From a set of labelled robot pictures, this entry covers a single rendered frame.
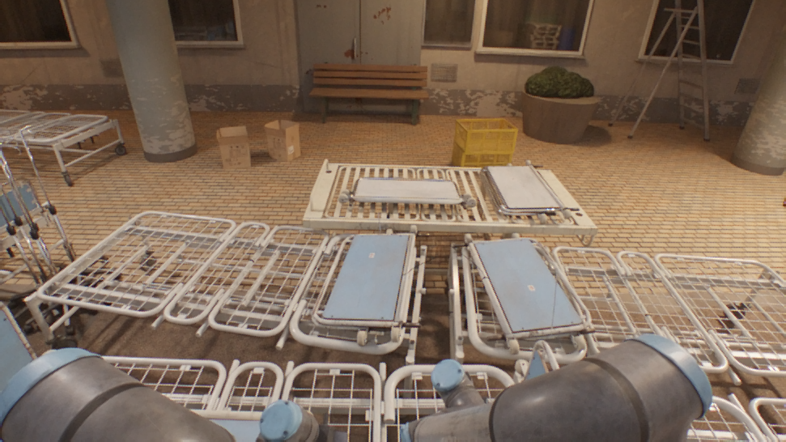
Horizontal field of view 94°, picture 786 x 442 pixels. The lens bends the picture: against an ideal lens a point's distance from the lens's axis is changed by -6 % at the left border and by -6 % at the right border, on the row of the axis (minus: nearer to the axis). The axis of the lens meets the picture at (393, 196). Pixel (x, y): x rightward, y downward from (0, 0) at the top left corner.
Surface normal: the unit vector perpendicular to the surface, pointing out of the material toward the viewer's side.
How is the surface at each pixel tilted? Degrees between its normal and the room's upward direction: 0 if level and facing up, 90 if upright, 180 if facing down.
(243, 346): 0
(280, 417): 19
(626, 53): 90
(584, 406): 33
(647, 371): 10
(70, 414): 15
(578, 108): 101
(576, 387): 26
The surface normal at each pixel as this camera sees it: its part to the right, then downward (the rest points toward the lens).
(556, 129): -0.31, 0.60
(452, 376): -0.40, -0.79
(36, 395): -0.15, -0.62
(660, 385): 0.21, -0.55
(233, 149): 0.31, 0.48
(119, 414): 0.29, -0.82
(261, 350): 0.03, -0.88
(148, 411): 0.52, -0.83
